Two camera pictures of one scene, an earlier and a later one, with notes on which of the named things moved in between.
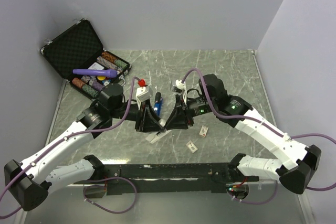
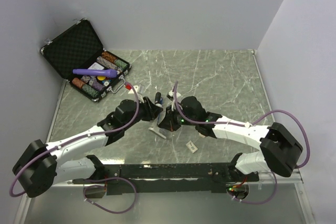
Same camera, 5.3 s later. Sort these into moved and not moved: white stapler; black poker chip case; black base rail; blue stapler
Moved: white stapler
Not moved: blue stapler; black poker chip case; black base rail
